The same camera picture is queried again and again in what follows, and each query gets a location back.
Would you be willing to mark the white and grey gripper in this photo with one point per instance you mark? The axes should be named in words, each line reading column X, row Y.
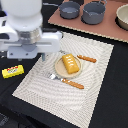
column 26, row 45

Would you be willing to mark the orange bread loaf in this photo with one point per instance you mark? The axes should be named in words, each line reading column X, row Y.
column 70, row 63

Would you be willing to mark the yellow butter box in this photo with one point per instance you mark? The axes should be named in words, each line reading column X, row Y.
column 12, row 71

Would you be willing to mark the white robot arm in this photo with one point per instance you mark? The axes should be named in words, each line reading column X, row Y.
column 21, row 15

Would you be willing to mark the brown serving tray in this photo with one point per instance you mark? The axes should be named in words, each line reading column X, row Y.
column 107, row 28

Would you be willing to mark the round wooden plate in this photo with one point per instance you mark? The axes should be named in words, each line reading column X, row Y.
column 61, row 70

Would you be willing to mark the dark grey frying pan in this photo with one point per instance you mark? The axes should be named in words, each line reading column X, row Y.
column 69, row 10

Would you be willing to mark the beige woven placemat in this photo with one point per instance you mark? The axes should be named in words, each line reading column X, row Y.
column 64, row 101

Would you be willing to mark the dark grey cooking pot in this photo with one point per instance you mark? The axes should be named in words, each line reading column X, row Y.
column 93, row 12

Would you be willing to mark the cream white bowl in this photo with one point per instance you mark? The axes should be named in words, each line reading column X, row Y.
column 122, row 15

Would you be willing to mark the fork with wooden handle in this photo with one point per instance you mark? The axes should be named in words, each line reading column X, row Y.
column 64, row 80

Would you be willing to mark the knife with wooden handle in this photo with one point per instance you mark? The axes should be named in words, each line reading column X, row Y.
column 80, row 56

